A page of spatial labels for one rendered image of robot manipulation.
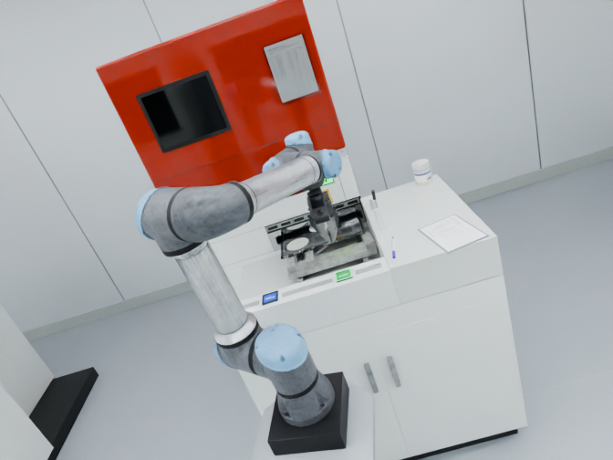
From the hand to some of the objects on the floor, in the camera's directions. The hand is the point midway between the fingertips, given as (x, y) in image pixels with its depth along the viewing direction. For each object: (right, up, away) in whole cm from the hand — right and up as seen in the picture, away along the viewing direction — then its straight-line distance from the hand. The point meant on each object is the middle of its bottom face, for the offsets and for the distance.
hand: (331, 240), depth 146 cm
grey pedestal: (+18, -122, +2) cm, 124 cm away
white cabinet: (+35, -83, +70) cm, 114 cm away
